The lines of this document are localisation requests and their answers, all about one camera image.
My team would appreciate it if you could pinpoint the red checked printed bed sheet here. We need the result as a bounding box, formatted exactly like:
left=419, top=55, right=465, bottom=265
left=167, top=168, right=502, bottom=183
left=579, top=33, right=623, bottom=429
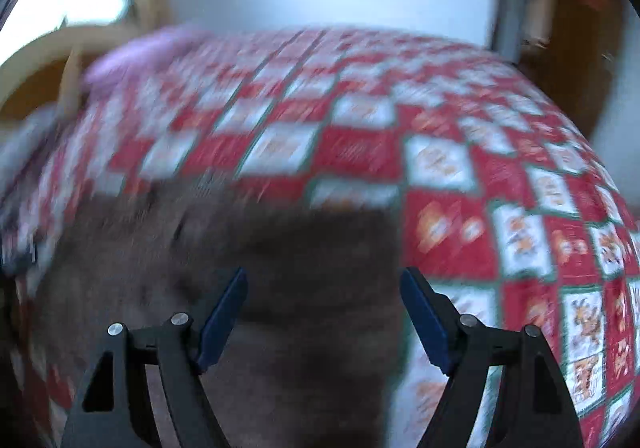
left=0, top=25, right=640, bottom=448

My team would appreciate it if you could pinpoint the brown wooden door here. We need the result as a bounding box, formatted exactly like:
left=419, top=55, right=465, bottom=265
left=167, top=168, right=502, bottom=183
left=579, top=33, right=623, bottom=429
left=520, top=0, right=632, bottom=141

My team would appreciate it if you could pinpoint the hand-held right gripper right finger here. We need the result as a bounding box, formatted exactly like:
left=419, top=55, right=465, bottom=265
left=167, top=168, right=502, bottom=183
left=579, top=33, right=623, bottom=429
left=400, top=267, right=586, bottom=448

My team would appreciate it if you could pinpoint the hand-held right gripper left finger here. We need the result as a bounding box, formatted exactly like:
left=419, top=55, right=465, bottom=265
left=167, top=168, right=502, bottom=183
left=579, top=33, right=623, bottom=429
left=62, top=267, right=249, bottom=448

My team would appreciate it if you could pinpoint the folded pink blanket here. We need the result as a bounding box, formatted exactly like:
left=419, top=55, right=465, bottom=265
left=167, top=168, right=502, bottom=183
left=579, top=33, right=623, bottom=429
left=84, top=24, right=213, bottom=90

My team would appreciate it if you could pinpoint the brown patterned sweater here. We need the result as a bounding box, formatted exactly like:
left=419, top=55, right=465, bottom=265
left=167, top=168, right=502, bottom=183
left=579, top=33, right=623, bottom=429
left=30, top=175, right=407, bottom=448

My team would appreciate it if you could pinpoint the wooden bed headboard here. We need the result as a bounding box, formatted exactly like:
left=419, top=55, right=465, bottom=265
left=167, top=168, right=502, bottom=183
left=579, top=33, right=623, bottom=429
left=0, top=23, right=138, bottom=129

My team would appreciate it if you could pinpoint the brown door frame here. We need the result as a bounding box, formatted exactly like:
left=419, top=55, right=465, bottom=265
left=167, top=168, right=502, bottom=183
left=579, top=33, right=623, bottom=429
left=491, top=0, right=527, bottom=65

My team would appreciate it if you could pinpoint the grey striped pillow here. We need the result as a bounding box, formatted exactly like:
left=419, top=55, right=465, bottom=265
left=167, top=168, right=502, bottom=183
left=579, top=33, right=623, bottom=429
left=0, top=105, right=63, bottom=171

